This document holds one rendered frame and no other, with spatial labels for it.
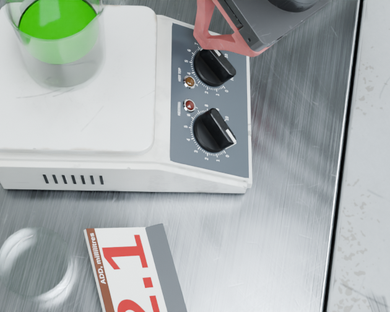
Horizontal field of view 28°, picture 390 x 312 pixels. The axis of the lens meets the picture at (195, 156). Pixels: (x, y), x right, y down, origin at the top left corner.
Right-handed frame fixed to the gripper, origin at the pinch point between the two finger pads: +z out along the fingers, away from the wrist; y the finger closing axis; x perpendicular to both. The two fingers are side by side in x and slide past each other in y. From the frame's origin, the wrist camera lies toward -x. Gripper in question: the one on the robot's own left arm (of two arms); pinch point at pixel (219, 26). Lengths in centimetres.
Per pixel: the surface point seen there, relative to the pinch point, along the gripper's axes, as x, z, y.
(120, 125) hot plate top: 1.8, 2.0, 10.9
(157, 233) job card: 10.3, 8.1, 10.6
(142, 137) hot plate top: 3.4, 1.3, 10.3
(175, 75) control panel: 1.1, 2.9, 4.0
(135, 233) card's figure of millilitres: 9.2, 8.0, 12.2
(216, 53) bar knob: 1.5, 1.5, 0.6
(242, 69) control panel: 3.7, 3.7, -2.3
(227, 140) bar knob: 7.4, 1.3, 4.6
